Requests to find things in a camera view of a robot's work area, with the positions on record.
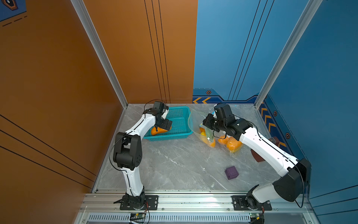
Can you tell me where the clear bags stack green print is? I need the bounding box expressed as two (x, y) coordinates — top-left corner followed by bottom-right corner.
(188, 109), (215, 144)

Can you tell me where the orange mango later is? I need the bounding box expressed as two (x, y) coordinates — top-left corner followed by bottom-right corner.
(226, 137), (243, 153)

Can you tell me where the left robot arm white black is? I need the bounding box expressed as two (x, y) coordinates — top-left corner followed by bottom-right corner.
(112, 101), (172, 207)

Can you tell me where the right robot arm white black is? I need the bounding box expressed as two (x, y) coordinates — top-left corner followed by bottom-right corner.
(203, 103), (311, 210)

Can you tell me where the orange mango front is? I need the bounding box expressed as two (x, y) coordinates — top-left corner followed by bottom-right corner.
(151, 127), (168, 136)

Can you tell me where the teal plastic basket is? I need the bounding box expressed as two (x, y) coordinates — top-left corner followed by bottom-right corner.
(144, 106), (193, 141)

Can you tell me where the dark red box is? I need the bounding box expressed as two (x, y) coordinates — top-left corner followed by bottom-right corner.
(250, 137), (280, 162)

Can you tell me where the purple cube box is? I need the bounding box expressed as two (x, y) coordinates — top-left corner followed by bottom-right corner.
(225, 166), (239, 180)

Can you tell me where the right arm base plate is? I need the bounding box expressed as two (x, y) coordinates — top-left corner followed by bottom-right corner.
(231, 195), (272, 211)

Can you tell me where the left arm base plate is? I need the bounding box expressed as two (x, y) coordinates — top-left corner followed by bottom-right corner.
(120, 194), (159, 211)

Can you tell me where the aluminium rail front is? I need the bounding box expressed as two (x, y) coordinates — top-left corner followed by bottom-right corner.
(79, 191), (314, 214)

